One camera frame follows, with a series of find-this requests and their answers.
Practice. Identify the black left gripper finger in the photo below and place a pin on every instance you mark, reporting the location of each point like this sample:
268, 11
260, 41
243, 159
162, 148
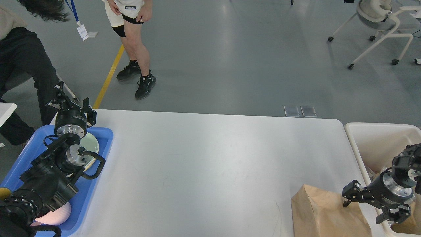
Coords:
91, 115
62, 102

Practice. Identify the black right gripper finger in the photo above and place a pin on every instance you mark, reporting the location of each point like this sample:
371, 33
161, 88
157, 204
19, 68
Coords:
395, 212
355, 192

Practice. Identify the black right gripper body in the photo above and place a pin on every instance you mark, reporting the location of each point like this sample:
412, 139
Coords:
384, 188

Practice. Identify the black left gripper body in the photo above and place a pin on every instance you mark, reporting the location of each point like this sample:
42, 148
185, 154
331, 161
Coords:
70, 122

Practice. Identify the silver foil bag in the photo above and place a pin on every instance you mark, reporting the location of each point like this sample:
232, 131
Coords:
402, 178

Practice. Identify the green ceramic plate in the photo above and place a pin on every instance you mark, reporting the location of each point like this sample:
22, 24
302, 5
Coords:
90, 143

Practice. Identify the brown paper bag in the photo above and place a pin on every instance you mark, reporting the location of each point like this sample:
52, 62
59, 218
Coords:
412, 225
320, 213

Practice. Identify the dark green ceramic mug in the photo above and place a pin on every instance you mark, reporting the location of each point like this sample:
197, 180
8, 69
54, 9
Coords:
4, 193

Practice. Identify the pink ceramic mug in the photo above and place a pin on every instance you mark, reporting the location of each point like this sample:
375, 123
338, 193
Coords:
56, 217

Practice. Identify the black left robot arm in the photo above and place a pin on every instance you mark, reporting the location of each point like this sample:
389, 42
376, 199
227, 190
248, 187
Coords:
50, 182

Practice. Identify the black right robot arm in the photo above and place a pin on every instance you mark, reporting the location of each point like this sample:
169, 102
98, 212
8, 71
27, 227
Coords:
409, 160

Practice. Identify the white chair near person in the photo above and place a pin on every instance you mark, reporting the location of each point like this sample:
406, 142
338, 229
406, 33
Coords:
68, 91

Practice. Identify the brown paper bag in bin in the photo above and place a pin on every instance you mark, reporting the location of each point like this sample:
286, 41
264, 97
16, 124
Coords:
412, 225

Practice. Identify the white plastic bin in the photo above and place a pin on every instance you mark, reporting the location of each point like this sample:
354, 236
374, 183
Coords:
374, 146

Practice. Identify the person in cream sweater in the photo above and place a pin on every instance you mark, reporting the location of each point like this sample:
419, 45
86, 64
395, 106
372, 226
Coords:
21, 49

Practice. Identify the blue plastic tray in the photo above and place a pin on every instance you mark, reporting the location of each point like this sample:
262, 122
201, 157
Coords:
80, 202

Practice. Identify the right floor socket plate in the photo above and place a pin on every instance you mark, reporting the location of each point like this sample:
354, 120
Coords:
308, 111

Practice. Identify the floor socket plate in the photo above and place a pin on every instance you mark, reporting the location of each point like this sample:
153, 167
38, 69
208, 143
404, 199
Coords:
291, 111
308, 111

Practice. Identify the left floor socket plate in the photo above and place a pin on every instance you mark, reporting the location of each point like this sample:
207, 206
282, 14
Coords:
291, 111

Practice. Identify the person in white shorts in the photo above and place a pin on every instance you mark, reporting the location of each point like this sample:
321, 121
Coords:
126, 18

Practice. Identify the white office chair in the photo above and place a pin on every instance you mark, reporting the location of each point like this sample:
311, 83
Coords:
388, 20

